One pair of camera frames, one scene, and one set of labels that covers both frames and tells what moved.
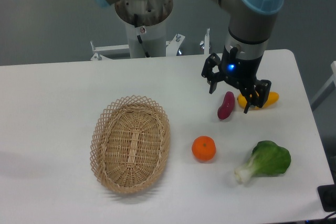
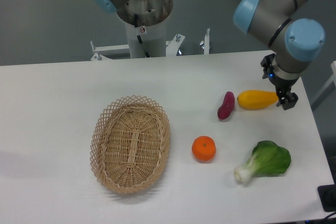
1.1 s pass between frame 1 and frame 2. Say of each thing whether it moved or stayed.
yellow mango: stayed
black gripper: moved
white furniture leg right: stayed
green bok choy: stayed
